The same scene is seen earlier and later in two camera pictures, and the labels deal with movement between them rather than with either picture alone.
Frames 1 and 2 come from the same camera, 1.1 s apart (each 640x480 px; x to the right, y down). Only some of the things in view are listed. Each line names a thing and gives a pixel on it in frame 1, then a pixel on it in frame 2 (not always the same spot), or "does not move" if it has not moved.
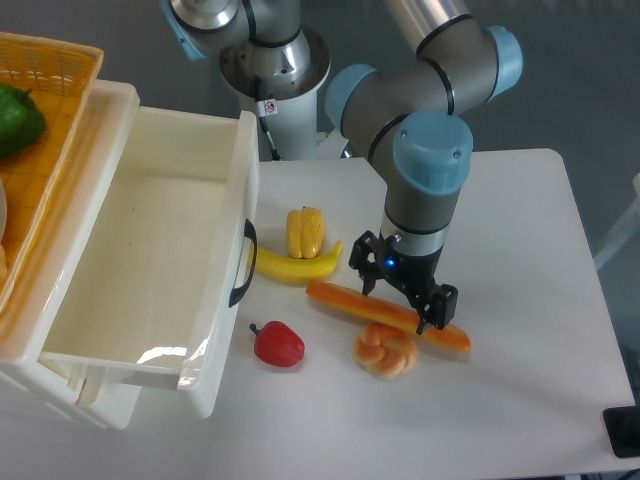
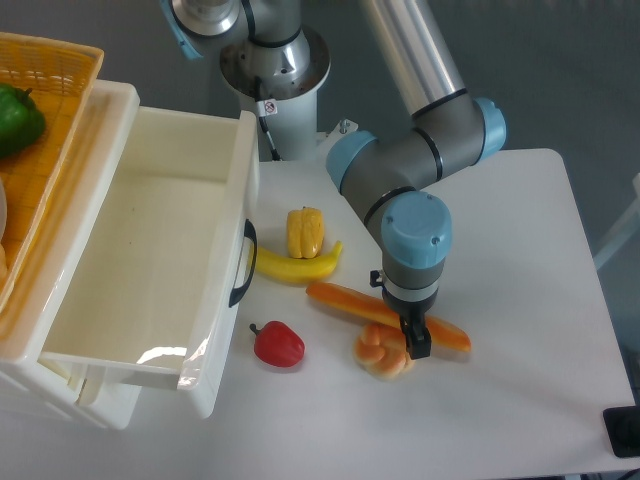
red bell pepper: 277,344 does not move
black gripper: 411,273 → 412,319
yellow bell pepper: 305,232 does not move
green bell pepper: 22,123 does not move
